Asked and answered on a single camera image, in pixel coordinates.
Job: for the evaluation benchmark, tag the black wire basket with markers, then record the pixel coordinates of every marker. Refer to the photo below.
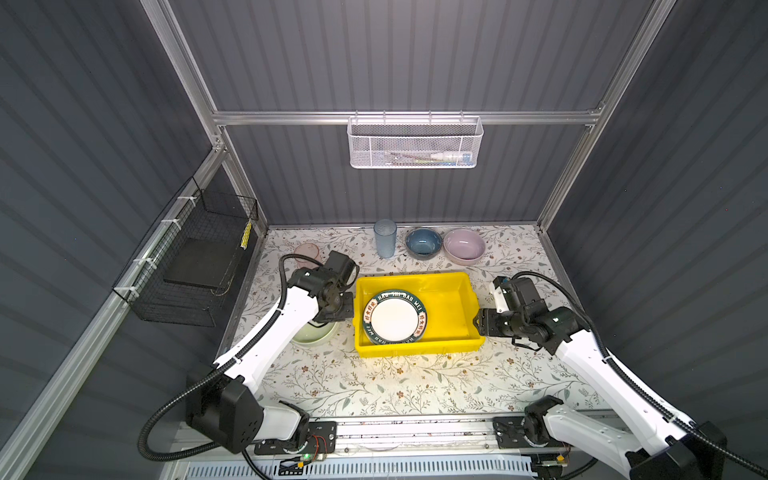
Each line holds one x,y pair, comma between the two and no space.
194,265

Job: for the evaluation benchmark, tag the yellow plastic bin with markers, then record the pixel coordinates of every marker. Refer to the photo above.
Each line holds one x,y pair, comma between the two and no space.
451,305

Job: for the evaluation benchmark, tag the light green bowl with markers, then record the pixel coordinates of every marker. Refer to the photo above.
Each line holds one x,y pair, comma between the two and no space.
311,334

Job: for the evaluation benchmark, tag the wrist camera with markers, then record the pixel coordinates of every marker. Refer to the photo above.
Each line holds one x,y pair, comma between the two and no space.
516,295
339,265

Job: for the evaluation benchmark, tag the lilac purple bowl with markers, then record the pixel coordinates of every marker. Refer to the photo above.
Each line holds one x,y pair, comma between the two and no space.
464,246

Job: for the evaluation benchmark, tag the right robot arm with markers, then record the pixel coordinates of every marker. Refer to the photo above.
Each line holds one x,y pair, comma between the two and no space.
656,443

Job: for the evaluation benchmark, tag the white wire mesh basket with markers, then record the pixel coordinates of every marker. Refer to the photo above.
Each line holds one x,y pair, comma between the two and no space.
371,137

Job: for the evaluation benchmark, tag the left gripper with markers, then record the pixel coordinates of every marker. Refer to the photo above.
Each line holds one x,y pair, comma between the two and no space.
348,309

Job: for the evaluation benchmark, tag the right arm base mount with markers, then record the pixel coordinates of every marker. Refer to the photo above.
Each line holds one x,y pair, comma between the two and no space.
528,429

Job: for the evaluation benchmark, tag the dark blue bowl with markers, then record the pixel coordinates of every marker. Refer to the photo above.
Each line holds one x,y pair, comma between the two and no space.
423,243

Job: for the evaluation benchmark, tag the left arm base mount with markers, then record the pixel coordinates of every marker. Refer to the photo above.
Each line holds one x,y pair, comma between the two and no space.
314,437

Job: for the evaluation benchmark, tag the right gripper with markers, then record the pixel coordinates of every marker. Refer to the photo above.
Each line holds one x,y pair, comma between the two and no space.
484,322

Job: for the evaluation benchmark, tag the aluminium front rail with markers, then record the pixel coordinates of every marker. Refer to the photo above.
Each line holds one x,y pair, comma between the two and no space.
440,434

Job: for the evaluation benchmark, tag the items in mesh basket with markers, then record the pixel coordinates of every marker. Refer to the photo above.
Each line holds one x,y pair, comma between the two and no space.
446,158

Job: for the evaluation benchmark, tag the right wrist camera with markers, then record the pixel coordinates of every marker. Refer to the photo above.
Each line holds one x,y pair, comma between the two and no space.
516,295

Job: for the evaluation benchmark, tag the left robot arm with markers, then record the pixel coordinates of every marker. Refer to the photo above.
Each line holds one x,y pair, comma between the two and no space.
225,409

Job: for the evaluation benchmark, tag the dark green rimmed plate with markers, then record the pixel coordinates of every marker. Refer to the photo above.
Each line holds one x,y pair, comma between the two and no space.
394,317

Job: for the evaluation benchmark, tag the grey blue plastic cup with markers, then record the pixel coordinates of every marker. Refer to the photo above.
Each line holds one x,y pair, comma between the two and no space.
385,233

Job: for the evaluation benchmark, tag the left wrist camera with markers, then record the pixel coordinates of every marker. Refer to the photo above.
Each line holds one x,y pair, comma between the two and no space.
339,265

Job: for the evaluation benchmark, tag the pink plastic cup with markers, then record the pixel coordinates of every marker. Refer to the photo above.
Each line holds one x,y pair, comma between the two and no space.
311,255

